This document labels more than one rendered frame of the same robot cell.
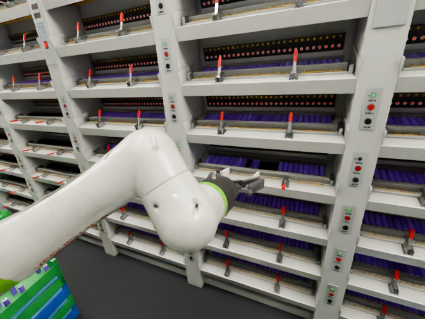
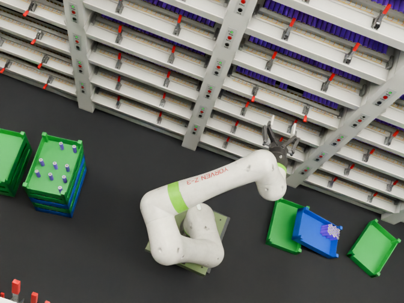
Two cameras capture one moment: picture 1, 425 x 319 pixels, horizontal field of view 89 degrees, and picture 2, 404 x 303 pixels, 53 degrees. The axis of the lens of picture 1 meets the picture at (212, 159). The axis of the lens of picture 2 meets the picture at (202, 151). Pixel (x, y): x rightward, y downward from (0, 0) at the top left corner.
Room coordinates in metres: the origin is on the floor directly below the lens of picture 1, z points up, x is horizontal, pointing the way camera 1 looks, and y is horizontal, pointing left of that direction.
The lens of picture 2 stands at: (-0.17, 0.66, 2.34)
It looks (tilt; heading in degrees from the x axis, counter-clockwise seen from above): 62 degrees down; 331
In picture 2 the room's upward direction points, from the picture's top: 24 degrees clockwise
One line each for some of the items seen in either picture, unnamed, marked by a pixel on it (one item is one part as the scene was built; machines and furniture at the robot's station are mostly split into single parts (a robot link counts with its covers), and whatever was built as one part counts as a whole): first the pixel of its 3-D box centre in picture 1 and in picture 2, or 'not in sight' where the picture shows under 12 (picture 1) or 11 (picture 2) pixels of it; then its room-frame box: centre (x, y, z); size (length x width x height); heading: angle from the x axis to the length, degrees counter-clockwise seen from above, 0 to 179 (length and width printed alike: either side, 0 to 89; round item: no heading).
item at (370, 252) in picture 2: not in sight; (373, 247); (0.20, -0.94, 0.04); 0.30 x 0.20 x 0.08; 131
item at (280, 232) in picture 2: not in sight; (287, 225); (0.38, -0.40, 0.04); 0.30 x 0.20 x 0.08; 156
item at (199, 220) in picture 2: not in sight; (199, 223); (0.32, 0.25, 0.48); 0.16 x 0.13 x 0.19; 10
